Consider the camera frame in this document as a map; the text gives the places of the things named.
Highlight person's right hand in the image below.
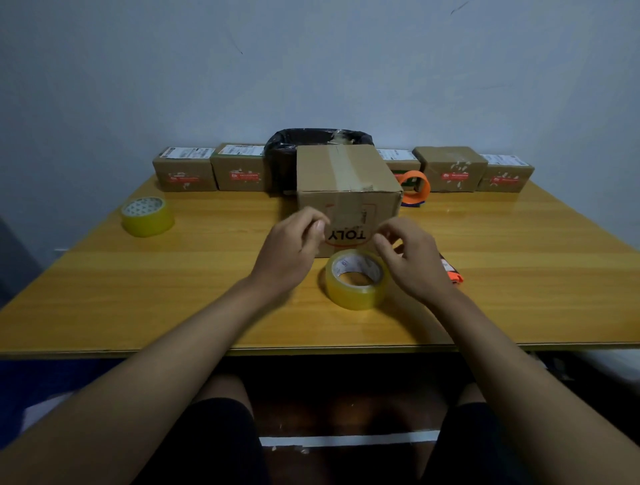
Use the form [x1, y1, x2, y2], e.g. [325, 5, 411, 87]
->
[371, 216, 459, 306]

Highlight person's left hand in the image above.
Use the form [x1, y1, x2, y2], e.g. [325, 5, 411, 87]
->
[248, 206, 332, 296]

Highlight orange black utility knife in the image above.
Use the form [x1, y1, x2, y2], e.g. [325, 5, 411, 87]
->
[439, 254, 465, 284]

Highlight yellow clear tape roll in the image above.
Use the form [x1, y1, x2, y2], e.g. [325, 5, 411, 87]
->
[325, 248, 390, 312]

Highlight large brown cardboard box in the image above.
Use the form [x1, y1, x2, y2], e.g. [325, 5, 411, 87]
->
[295, 143, 404, 258]

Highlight person's right forearm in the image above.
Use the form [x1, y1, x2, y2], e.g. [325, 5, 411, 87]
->
[425, 284, 640, 485]

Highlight person's left forearm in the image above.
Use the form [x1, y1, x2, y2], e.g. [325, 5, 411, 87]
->
[0, 277, 296, 485]

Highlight orange tape dispenser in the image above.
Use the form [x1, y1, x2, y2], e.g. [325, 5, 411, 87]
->
[395, 169, 432, 207]

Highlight small box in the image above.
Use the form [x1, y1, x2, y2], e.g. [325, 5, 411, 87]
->
[375, 148, 422, 176]
[209, 143, 271, 193]
[411, 145, 489, 193]
[477, 153, 536, 194]
[152, 146, 219, 193]

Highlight yellow tape roll honeycomb core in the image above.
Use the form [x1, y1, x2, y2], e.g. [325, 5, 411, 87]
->
[121, 195, 175, 238]

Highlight person's left leg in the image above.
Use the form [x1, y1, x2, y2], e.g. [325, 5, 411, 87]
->
[192, 373, 253, 416]

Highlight person's leg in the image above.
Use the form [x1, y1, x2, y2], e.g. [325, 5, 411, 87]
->
[192, 373, 253, 416]
[457, 382, 489, 408]

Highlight person's right leg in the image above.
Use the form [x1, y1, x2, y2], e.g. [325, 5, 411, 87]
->
[457, 382, 489, 408]

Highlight black bin with bag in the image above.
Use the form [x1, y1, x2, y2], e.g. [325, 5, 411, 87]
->
[263, 128, 375, 197]

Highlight black shorts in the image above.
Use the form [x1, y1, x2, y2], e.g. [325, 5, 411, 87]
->
[132, 397, 531, 485]

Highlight white paper sheet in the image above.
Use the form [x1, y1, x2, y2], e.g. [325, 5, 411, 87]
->
[19, 392, 76, 436]

